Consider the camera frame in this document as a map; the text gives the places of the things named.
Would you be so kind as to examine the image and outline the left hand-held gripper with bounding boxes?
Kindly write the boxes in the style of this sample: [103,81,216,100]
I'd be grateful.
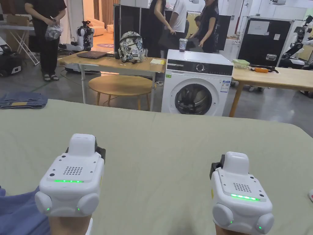
[35,133,106,235]

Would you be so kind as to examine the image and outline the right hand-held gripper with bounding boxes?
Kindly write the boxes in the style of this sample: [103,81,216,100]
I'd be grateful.
[209,151,275,233]

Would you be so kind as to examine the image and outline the person's right hand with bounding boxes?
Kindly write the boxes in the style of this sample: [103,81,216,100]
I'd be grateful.
[215,223,263,235]

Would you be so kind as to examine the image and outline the person's left hand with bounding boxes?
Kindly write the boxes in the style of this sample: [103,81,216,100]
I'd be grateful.
[47,215,90,235]

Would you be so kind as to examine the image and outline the blue garment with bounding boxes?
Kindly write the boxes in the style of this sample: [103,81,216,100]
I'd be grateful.
[0,185,51,235]

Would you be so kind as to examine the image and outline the folded blue jeans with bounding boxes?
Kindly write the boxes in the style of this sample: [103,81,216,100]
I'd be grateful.
[0,91,48,110]

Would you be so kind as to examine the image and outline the bed with pale green sheet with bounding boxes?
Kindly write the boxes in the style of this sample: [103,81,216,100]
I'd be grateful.
[0,98,313,235]

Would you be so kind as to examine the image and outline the round wooden table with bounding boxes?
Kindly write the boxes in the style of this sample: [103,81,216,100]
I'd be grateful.
[88,74,153,111]

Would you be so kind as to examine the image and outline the wooden table with backpack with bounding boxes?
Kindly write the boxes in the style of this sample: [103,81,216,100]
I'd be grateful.
[58,31,167,111]

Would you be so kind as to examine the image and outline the black and white machine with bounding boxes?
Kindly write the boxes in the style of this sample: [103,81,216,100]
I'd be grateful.
[0,36,24,78]

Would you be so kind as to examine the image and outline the long wooden table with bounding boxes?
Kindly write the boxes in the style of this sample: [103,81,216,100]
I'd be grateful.
[228,58,313,118]

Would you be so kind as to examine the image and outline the white washing machine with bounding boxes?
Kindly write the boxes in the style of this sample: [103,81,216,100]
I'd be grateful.
[161,38,234,117]

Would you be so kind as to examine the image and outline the white folding table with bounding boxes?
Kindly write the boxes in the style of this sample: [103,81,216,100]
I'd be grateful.
[0,14,42,65]

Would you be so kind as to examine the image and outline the black flight case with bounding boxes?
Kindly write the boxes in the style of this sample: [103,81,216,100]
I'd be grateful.
[238,17,298,68]

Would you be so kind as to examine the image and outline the white and black robot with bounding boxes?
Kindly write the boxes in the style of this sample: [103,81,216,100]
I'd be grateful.
[279,14,313,69]

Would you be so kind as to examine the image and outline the group of people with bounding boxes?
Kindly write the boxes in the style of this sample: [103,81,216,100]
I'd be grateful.
[140,0,220,59]

